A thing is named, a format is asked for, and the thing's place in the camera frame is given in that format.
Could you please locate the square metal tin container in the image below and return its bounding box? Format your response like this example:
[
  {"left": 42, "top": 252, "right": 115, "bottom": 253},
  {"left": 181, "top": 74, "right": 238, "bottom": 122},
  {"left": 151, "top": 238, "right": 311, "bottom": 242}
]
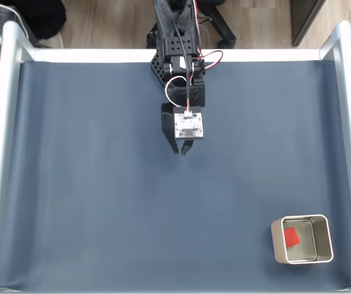
[{"left": 270, "top": 214, "right": 334, "bottom": 265}]

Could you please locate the black cabinet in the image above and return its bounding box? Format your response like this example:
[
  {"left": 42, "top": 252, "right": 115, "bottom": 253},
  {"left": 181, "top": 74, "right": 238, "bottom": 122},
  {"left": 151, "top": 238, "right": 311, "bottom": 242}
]
[{"left": 291, "top": 0, "right": 328, "bottom": 47}]

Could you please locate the red cube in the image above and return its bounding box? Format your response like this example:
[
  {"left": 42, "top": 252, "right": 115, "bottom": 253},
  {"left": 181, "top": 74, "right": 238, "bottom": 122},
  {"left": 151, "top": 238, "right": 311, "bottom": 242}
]
[{"left": 283, "top": 227, "right": 301, "bottom": 247}]

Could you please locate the thin white cable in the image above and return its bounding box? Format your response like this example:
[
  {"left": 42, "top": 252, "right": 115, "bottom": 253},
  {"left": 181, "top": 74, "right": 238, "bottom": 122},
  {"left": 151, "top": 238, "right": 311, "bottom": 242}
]
[{"left": 0, "top": 0, "right": 31, "bottom": 40}]

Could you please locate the white servo cable loop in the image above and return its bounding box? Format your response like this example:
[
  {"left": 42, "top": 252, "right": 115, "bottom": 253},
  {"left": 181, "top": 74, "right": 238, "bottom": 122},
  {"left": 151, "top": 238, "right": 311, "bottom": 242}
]
[{"left": 164, "top": 75, "right": 189, "bottom": 108}]

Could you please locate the white metal table frame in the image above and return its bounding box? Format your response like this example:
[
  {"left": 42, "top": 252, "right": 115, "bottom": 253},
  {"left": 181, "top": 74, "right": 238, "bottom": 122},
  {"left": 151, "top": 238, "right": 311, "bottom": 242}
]
[{"left": 0, "top": 20, "right": 351, "bottom": 294}]

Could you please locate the black office chair base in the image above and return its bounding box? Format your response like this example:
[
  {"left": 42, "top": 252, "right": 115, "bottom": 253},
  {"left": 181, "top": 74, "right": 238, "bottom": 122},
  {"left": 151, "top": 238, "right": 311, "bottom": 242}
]
[{"left": 198, "top": 0, "right": 237, "bottom": 49}]

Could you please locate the black camera cable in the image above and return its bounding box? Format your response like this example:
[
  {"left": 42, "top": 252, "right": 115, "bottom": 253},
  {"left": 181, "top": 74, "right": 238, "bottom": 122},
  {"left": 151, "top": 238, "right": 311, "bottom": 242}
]
[{"left": 170, "top": 17, "right": 194, "bottom": 113}]

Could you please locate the red and white servo cable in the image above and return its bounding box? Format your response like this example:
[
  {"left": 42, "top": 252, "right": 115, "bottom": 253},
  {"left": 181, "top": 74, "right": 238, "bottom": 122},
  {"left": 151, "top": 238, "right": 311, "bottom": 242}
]
[{"left": 192, "top": 50, "right": 224, "bottom": 74}]

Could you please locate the bare circuit board camera module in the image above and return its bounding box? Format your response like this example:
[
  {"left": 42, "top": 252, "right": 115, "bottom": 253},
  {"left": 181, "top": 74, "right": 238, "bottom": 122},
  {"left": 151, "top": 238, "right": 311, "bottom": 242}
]
[{"left": 173, "top": 111, "right": 205, "bottom": 141}]

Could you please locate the person's leg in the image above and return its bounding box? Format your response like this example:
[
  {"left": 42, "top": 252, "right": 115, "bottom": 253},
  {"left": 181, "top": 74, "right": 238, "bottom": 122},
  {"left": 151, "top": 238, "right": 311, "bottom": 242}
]
[{"left": 8, "top": 0, "right": 68, "bottom": 47}]

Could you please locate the blue-grey table mat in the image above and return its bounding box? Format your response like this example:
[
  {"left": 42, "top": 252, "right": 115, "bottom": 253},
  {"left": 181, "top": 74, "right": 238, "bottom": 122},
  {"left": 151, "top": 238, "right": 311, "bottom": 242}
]
[{"left": 0, "top": 59, "right": 351, "bottom": 292}]

